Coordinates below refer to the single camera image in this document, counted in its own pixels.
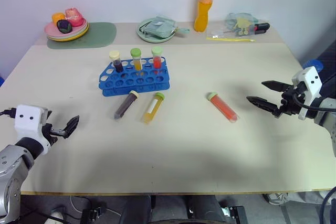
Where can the clear zip bag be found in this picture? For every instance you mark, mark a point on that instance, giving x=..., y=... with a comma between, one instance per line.
x=223, y=33

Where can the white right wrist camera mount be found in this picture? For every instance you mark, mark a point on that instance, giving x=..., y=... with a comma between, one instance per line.
x=311, y=81

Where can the black floor device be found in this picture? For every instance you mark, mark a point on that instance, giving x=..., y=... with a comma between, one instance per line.
x=236, y=214

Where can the stack of plates with toys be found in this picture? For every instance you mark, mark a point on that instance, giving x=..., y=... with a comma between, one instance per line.
x=68, y=39

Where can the orange toy food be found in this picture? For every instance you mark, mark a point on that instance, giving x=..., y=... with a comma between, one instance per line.
x=57, y=17

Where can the light green round plate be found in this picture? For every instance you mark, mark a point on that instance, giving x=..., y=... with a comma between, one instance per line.
x=147, y=38

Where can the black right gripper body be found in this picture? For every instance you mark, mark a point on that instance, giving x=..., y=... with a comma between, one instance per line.
x=290, y=102

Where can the pale green plate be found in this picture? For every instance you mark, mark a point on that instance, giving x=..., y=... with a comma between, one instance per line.
x=78, y=33

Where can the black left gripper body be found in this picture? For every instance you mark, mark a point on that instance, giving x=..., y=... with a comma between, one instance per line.
x=48, y=132

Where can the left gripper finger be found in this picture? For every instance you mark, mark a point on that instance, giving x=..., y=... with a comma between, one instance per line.
x=49, y=115
x=71, y=127

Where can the yellow tube green cap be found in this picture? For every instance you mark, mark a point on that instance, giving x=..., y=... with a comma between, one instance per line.
x=136, y=61
x=153, y=108

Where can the blue round cap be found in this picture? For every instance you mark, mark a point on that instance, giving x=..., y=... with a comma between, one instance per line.
x=312, y=64

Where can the white shoe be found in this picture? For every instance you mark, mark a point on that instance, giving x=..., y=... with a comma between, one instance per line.
x=57, y=215

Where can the yellow-green toy figure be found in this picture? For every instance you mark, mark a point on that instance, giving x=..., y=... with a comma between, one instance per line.
x=242, y=24

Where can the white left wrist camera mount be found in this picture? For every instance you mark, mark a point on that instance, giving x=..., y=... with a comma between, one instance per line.
x=27, y=121

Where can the red tube green cap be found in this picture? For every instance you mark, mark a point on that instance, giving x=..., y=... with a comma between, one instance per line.
x=157, y=60
x=223, y=107

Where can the pink plate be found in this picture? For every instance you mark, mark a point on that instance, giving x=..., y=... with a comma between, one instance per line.
x=52, y=30

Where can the dark rounded shape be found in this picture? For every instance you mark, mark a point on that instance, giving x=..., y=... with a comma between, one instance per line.
x=136, y=211
x=204, y=209

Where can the light green spoon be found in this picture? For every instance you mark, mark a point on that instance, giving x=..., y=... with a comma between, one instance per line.
x=182, y=31

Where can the clear bag of wipes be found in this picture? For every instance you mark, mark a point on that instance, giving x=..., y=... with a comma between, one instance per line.
x=160, y=26

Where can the grey cloth bundle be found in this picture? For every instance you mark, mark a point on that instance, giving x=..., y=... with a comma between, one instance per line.
x=296, y=198

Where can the pink toy cake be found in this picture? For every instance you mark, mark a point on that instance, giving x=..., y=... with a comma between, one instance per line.
x=74, y=17

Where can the dark purple toy fruit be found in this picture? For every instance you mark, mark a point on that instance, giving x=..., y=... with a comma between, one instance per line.
x=64, y=26

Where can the black textured panel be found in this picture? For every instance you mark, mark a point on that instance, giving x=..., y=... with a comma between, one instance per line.
x=328, y=61

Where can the orange soda bottle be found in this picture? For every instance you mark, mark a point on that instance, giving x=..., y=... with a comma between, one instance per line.
x=203, y=15

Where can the purple tube cream cap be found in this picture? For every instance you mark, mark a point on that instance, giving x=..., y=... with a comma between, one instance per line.
x=126, y=106
x=117, y=64

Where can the green placemat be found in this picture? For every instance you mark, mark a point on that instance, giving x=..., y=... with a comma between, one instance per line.
x=99, y=35

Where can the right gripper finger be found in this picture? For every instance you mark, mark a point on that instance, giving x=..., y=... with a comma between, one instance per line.
x=263, y=104
x=275, y=86

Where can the blue test tube rack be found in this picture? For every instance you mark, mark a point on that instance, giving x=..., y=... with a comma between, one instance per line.
x=131, y=82

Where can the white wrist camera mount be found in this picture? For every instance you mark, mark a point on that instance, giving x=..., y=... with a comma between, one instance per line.
x=311, y=81
x=27, y=121

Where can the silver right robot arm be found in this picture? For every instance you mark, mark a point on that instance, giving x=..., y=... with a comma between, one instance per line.
x=326, y=117

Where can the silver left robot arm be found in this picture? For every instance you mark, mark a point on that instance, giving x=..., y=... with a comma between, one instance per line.
x=13, y=161

